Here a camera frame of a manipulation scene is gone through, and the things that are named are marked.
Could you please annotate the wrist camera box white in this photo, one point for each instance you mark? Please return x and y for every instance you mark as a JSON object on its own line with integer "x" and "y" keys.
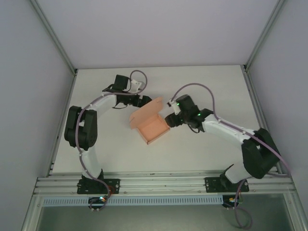
{"x": 137, "y": 84}
{"x": 173, "y": 104}

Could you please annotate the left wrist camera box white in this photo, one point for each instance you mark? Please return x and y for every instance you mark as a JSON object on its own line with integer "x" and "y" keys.
{"x": 137, "y": 84}

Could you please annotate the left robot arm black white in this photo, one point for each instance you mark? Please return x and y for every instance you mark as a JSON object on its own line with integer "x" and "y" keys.
{"x": 81, "y": 125}

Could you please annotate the aluminium frame post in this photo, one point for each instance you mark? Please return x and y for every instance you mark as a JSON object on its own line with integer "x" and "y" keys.
{"x": 53, "y": 33}
{"x": 263, "y": 33}

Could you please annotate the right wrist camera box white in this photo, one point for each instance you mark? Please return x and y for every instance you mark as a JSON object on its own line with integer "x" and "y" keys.
{"x": 173, "y": 104}

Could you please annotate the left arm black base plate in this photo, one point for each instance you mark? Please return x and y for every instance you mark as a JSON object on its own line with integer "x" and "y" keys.
{"x": 113, "y": 186}

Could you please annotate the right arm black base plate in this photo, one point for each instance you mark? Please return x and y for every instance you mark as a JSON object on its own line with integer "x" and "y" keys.
{"x": 213, "y": 185}

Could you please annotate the aluminium table side rail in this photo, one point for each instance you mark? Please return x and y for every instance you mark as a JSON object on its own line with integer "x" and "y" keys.
{"x": 70, "y": 91}
{"x": 254, "y": 96}

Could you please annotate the aluminium mounting rail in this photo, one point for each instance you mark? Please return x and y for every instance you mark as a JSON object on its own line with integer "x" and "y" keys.
{"x": 156, "y": 183}

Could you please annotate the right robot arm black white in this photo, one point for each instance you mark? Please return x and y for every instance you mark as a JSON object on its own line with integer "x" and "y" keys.
{"x": 257, "y": 156}

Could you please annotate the pink cardboard box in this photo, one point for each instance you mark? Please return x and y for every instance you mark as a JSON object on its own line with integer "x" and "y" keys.
{"x": 154, "y": 130}

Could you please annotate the aluminium lower frame bar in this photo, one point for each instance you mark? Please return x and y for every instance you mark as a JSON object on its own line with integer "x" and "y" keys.
{"x": 298, "y": 216}
{"x": 31, "y": 216}

